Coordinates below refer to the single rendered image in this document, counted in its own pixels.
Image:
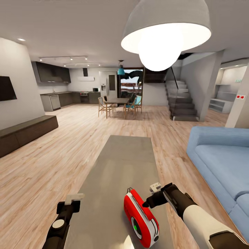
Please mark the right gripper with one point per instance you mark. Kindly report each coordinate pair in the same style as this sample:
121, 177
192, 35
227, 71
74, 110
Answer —
153, 201

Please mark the sofa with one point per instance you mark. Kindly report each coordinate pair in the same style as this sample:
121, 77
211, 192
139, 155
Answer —
221, 156

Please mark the radio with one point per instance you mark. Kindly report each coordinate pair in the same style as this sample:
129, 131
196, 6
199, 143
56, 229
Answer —
142, 220

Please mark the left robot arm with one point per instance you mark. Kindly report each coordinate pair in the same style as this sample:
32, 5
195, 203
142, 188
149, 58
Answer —
59, 231

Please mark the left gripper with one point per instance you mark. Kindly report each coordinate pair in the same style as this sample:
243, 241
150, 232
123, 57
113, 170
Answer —
73, 208

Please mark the fixed window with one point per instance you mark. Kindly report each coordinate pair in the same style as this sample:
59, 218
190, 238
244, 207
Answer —
131, 84

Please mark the range hood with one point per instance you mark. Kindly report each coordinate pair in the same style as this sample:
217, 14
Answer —
85, 77

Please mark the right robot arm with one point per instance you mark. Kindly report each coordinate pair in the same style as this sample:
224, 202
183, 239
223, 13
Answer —
208, 232

